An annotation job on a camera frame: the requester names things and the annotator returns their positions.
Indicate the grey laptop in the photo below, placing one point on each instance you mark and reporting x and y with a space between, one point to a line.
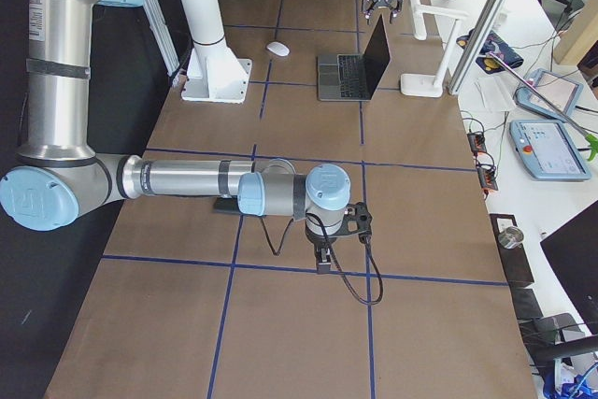
354 77

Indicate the black mouse pad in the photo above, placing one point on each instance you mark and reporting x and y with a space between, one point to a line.
226 206

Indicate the white computer mouse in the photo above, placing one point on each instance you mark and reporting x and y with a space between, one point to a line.
278 49

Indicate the black usb hub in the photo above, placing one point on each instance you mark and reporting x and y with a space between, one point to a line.
487 179
477 142

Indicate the metal cup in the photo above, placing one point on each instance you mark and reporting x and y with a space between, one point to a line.
510 237

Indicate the upper teach pendant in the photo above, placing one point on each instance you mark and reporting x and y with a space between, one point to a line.
562 92

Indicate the teach pendant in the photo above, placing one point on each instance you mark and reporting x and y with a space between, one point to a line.
547 151
562 92

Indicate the lower teach pendant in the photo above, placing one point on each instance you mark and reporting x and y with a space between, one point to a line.
547 151

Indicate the black monitor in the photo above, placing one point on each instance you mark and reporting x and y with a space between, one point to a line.
571 252

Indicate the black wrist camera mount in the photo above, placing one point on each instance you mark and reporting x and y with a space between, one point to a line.
356 221

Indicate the aluminium frame post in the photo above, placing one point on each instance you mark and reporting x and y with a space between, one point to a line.
483 26

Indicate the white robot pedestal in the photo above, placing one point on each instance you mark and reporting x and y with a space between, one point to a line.
214 73

